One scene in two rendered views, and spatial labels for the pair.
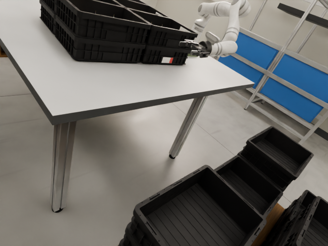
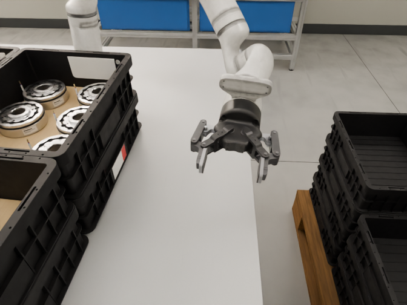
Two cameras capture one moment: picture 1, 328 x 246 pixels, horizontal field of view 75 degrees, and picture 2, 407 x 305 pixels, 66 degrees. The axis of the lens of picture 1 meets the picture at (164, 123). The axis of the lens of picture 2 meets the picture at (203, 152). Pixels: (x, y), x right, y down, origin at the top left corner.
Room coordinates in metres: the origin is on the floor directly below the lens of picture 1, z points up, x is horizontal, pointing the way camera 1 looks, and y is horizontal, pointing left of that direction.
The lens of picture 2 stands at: (0.79, 0.26, 1.27)
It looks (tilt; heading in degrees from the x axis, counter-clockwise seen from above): 42 degrees down; 328
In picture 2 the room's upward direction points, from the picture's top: straight up
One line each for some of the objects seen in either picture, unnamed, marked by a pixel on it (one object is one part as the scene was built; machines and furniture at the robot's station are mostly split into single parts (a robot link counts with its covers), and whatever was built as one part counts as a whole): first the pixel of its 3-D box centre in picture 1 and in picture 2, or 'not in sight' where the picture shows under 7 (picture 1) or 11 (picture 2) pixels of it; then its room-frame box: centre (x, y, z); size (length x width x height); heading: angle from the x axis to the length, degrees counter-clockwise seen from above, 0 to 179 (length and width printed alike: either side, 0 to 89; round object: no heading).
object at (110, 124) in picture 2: (160, 31); (46, 113); (1.47, 0.25, 0.87); 0.40 x 0.30 x 0.11; 141
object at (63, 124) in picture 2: not in sight; (80, 119); (1.42, 0.19, 0.86); 0.10 x 0.10 x 0.01
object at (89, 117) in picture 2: (163, 23); (39, 94); (1.47, 0.25, 0.92); 0.40 x 0.30 x 0.02; 141
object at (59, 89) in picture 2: not in sight; (44, 89); (1.60, 0.23, 0.86); 0.10 x 0.10 x 0.01
